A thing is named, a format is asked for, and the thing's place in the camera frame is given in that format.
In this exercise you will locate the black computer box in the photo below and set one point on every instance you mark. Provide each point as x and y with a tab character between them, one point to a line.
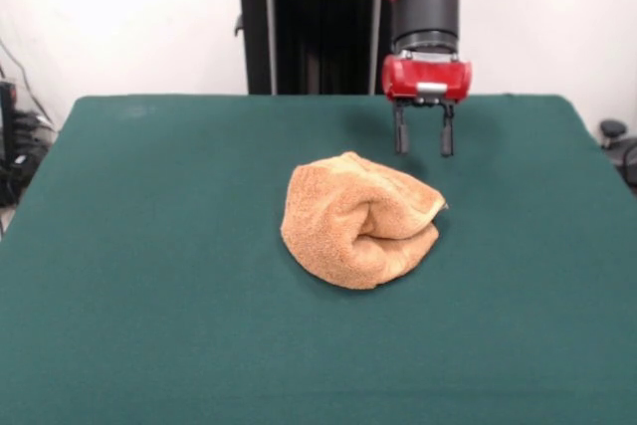
7	121

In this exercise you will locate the black office chair base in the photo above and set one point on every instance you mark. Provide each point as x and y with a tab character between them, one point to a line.
619	144

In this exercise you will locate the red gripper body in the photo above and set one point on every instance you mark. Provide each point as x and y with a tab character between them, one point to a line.
408	76

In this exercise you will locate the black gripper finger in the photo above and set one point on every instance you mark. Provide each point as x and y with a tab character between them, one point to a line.
446	134
401	131

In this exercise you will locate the orange terry towel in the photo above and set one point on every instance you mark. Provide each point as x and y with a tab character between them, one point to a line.
323	226

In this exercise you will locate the black power strip with plugs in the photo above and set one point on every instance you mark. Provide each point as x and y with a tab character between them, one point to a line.
32	129

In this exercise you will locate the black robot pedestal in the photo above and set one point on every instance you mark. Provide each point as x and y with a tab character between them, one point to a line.
308	37

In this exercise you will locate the dark green table cloth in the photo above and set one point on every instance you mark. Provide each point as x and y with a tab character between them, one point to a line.
149	295

